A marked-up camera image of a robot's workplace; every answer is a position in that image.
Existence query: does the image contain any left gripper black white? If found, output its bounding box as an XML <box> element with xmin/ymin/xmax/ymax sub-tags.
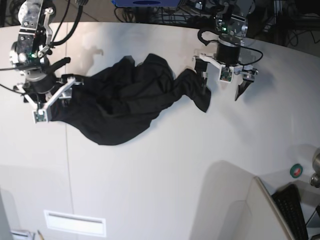
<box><xmin>193</xmin><ymin>37</ymin><xmax>258</xmax><ymax>101</ymax></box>

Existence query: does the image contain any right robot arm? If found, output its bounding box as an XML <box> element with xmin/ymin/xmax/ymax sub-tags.
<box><xmin>11</xmin><ymin>0</ymin><xmax>211</xmax><ymax>137</ymax></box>

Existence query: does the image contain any black t-shirt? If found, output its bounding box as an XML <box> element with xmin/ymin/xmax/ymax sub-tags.
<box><xmin>51</xmin><ymin>53</ymin><xmax>211</xmax><ymax>146</ymax></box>

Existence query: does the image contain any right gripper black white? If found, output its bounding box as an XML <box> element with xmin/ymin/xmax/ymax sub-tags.
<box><xmin>13</xmin><ymin>57</ymin><xmax>84</xmax><ymax>124</ymax></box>

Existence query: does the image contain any silver metal cylinder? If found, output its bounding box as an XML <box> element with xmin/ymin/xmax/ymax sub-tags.
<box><xmin>310</xmin><ymin>153</ymin><xmax>320</xmax><ymax>189</ymax></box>

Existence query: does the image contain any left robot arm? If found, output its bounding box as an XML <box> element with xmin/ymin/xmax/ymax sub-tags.
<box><xmin>193</xmin><ymin>0</ymin><xmax>264</xmax><ymax>101</ymax></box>

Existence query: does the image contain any green tape roll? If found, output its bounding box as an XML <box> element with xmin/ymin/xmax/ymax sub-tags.
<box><xmin>289</xmin><ymin>163</ymin><xmax>303</xmax><ymax>179</ymax></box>

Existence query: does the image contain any black keyboard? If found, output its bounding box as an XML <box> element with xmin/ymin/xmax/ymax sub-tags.
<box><xmin>271</xmin><ymin>184</ymin><xmax>309</xmax><ymax>240</ymax></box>

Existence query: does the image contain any blue box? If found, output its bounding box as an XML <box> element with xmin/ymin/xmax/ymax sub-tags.
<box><xmin>111</xmin><ymin>0</ymin><xmax>185</xmax><ymax>8</ymax></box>

